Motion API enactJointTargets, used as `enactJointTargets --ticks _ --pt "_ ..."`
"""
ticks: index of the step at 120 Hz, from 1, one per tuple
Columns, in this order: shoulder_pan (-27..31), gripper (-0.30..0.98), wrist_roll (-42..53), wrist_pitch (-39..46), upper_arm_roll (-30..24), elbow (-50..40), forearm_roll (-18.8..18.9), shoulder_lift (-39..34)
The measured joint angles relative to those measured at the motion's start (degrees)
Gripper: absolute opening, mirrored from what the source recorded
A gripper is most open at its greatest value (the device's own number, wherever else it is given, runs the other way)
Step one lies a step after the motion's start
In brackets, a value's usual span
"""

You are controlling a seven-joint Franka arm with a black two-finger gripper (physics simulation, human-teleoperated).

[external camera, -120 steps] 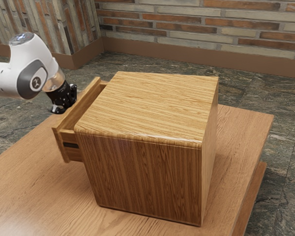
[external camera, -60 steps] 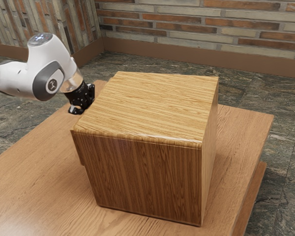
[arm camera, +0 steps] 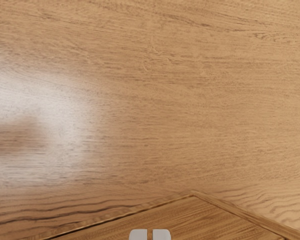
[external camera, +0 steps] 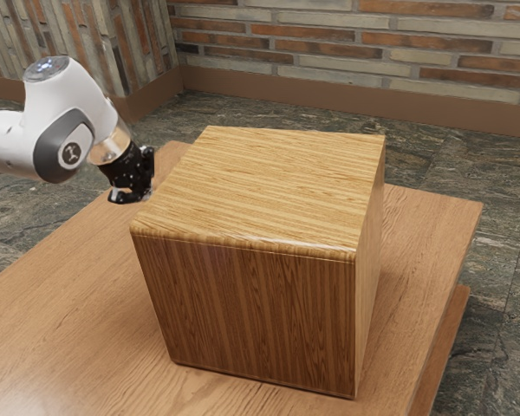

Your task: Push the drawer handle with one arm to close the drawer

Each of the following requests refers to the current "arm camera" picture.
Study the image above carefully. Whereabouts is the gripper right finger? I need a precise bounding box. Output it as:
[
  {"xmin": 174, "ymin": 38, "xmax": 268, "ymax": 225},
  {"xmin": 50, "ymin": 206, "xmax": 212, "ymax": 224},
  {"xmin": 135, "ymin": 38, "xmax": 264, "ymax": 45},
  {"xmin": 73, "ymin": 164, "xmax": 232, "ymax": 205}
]
[{"xmin": 152, "ymin": 228, "xmax": 172, "ymax": 240}]

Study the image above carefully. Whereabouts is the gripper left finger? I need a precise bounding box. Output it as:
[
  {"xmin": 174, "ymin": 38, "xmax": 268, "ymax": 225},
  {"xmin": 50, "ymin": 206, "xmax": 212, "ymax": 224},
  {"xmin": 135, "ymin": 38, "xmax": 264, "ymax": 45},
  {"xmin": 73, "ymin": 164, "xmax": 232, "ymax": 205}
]
[{"xmin": 128, "ymin": 229, "xmax": 149, "ymax": 240}]

